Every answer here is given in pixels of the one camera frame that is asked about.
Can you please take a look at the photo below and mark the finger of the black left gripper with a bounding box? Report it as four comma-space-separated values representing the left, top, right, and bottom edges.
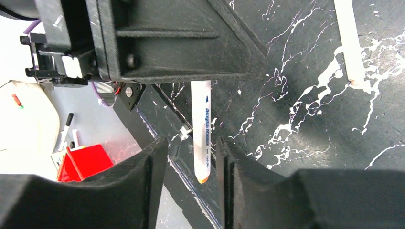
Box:
86, 0, 267, 84

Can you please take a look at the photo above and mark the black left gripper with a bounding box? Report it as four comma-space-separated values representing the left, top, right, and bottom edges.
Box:
19, 0, 109, 86

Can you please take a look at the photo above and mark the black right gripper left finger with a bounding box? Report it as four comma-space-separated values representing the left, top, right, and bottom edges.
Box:
0, 138, 168, 229

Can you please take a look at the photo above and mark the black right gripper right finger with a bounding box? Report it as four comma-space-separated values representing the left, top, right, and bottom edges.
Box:
216, 138, 405, 229

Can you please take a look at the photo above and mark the white marker green cap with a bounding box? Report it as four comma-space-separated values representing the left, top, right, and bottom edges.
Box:
191, 81, 211, 184

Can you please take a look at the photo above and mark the white marker light grey cap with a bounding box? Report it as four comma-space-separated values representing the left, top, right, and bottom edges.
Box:
334, 0, 365, 86

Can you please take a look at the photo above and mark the red box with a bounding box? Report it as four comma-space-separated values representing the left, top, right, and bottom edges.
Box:
57, 145, 113, 182

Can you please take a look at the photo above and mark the black marker outside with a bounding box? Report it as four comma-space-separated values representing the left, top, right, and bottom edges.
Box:
58, 113, 74, 151

